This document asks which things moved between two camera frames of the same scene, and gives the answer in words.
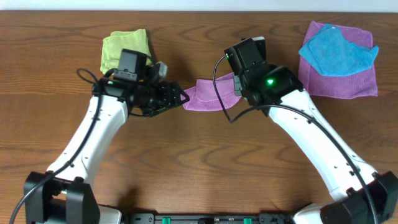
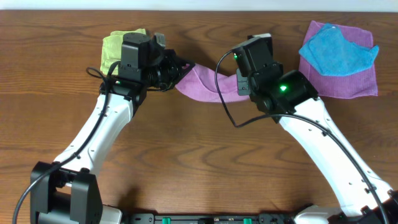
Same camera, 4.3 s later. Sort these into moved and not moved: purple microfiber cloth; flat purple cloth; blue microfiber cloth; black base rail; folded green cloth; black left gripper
Moved: black left gripper; purple microfiber cloth
Not moved: black base rail; folded green cloth; blue microfiber cloth; flat purple cloth
